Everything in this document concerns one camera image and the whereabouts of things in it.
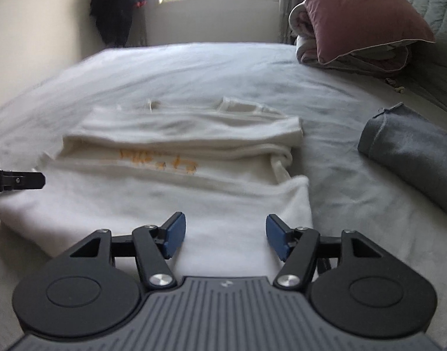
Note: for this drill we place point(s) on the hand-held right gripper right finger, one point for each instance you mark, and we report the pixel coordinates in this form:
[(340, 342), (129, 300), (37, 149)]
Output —
[(276, 236)]

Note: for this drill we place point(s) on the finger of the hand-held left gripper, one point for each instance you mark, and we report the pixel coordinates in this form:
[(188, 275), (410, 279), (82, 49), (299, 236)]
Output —
[(18, 180)]

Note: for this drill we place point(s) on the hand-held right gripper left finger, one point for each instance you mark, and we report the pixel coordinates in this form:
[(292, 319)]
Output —
[(174, 234)]

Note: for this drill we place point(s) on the white shirt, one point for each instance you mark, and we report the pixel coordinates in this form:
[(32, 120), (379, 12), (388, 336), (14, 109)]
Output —
[(154, 197)]

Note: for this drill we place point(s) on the bed with white sheet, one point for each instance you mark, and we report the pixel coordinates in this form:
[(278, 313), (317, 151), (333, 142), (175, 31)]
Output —
[(208, 76)]

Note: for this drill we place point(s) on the grey folded cloth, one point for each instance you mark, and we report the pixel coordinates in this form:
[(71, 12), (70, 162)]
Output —
[(413, 150)]

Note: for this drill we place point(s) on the folded quilt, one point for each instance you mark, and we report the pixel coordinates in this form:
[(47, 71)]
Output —
[(366, 64)]

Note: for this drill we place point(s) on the dark hanging jacket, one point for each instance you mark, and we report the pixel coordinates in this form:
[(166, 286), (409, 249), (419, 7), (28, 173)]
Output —
[(115, 3)]

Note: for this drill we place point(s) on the pink pillow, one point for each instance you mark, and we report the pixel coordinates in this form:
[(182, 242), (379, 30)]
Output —
[(355, 11)]

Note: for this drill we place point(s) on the grey quilted headboard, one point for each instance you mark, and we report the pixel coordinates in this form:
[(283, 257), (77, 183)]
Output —
[(435, 18)]

